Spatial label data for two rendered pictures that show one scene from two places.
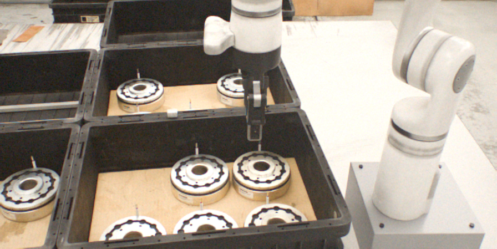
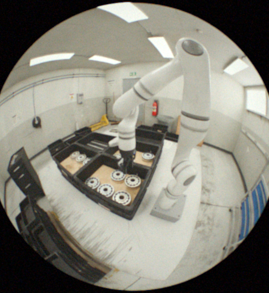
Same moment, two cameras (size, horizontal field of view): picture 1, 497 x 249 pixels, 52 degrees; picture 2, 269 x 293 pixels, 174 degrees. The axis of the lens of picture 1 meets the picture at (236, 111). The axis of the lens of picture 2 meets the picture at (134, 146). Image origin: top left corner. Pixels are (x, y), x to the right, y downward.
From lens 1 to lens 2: 46 cm
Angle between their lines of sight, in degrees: 26
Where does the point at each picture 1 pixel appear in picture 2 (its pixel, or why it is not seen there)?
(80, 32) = not seen: hidden behind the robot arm
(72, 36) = not seen: hidden behind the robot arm
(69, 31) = not seen: hidden behind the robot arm
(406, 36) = (175, 160)
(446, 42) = (186, 167)
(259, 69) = (123, 155)
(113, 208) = (98, 173)
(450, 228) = (172, 215)
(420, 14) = (180, 154)
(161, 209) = (105, 179)
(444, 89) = (180, 184)
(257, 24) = (121, 141)
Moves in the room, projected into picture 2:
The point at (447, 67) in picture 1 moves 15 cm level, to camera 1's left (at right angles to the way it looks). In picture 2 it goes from (182, 177) to (144, 164)
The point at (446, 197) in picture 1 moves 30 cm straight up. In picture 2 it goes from (179, 206) to (203, 173)
